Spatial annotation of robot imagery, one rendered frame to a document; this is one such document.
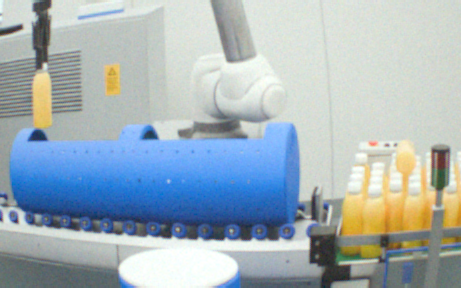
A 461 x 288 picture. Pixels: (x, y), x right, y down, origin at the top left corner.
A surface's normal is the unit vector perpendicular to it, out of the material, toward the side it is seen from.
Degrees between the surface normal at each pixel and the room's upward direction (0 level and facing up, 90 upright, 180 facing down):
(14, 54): 90
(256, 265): 71
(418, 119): 90
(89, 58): 90
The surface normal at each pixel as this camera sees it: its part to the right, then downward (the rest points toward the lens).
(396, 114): -0.08, 0.24
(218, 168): -0.21, -0.18
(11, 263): -0.15, 0.57
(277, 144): -0.18, -0.58
